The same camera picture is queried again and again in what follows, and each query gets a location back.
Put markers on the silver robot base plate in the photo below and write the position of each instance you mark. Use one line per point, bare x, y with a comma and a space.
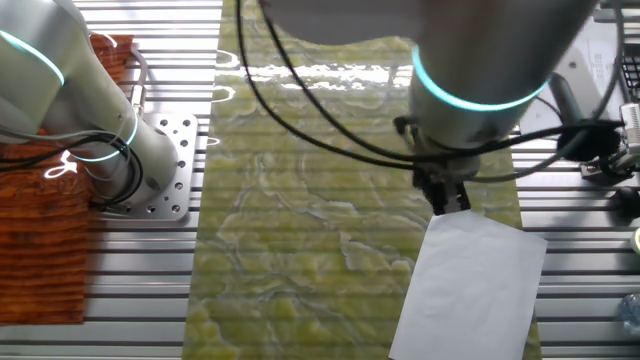
182, 165

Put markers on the green marble pattern mat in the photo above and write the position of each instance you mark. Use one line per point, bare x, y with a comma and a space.
280, 225

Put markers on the brown wooden board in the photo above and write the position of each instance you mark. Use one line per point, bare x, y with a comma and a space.
40, 260

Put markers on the red yellow emergency stop button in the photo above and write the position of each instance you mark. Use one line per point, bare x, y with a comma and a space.
636, 241

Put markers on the clear plastic water bottle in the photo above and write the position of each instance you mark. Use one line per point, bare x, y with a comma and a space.
631, 312

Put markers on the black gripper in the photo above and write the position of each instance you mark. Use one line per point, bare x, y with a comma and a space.
440, 181

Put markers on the printed white paper document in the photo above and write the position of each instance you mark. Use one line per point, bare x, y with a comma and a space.
605, 85

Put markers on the white paper sheet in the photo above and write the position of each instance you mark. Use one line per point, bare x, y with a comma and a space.
470, 290

